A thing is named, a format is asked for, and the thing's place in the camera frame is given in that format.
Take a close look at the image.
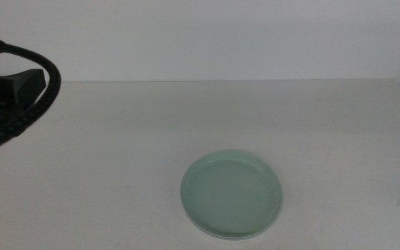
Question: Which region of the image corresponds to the thick black braided cable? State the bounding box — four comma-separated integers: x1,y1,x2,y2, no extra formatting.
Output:
0,33,62,157

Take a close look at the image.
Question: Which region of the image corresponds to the white shallow bowl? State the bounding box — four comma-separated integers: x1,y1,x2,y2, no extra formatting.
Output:
182,208,281,242

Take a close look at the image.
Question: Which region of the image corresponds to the pale green shallow bowl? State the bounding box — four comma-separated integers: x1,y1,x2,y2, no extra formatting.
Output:
180,149,284,240

